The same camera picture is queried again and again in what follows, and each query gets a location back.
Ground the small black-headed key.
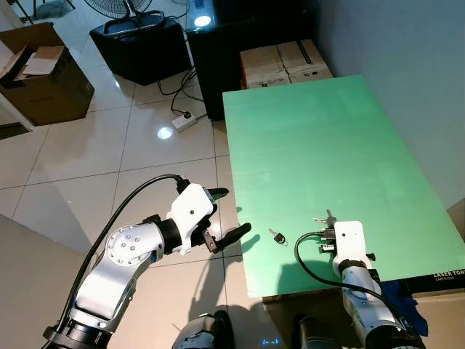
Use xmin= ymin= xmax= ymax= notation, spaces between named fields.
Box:
xmin=267 ymin=228 xmax=288 ymax=246

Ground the white power strip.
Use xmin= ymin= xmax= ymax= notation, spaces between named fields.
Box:
xmin=171 ymin=111 xmax=198 ymax=132

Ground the dark right robot leg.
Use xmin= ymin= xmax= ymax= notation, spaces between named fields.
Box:
xmin=293 ymin=314 xmax=343 ymax=349

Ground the blue cloth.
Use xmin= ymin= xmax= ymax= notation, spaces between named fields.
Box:
xmin=379 ymin=278 xmax=424 ymax=337

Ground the black laser toner box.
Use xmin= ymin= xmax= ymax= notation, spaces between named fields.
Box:
xmin=396 ymin=265 xmax=465 ymax=289

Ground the glossy black cabinet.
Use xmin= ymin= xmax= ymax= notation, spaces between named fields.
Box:
xmin=185 ymin=0 xmax=317 ymax=121

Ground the plain brown cardboard box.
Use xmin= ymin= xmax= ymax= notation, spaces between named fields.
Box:
xmin=418 ymin=287 xmax=465 ymax=349

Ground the black speaker box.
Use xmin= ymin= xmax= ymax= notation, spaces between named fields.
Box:
xmin=89 ymin=18 xmax=192 ymax=86

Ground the open brown cardboard box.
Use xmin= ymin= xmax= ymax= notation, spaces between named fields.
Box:
xmin=0 ymin=22 xmax=95 ymax=127

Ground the white furniture panel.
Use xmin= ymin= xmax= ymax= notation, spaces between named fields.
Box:
xmin=0 ymin=91 xmax=33 ymax=140

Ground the black standing fan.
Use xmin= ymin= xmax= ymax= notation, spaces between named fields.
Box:
xmin=84 ymin=0 xmax=165 ymax=34

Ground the black tripod stand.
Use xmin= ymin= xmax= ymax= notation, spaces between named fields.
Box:
xmin=7 ymin=0 xmax=74 ymax=22

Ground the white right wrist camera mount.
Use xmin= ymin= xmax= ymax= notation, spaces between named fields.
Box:
xmin=332 ymin=220 xmax=366 ymax=263

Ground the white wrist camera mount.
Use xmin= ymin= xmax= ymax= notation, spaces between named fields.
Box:
xmin=166 ymin=183 xmax=217 ymax=254
xmin=332 ymin=220 xmax=366 ymax=263

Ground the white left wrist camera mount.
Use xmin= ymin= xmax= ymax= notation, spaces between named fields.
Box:
xmin=166 ymin=183 xmax=217 ymax=254

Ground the black floor cable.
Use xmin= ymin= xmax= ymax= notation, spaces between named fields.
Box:
xmin=155 ymin=68 xmax=209 ymax=119

